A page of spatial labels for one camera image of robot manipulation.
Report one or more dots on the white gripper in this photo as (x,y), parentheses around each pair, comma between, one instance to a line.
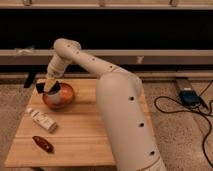
(56,68)

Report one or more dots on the black eraser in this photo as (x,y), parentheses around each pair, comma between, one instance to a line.
(54,89)

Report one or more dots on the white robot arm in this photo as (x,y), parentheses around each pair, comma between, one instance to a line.
(132,143)

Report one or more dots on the white ceramic cup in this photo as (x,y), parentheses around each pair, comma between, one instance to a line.
(53,97)

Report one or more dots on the orange-brown bowl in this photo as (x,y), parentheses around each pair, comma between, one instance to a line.
(67,95)

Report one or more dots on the white rectangular box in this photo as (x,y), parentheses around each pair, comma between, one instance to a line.
(42,119)

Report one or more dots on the wooden table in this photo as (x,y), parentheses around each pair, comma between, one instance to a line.
(79,140)

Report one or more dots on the dark red wrapped snack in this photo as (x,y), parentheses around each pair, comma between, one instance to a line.
(43,144)

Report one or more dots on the blue power adapter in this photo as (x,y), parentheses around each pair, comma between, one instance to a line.
(189,97)

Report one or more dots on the long metal rail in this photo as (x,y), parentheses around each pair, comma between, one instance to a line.
(119,57)

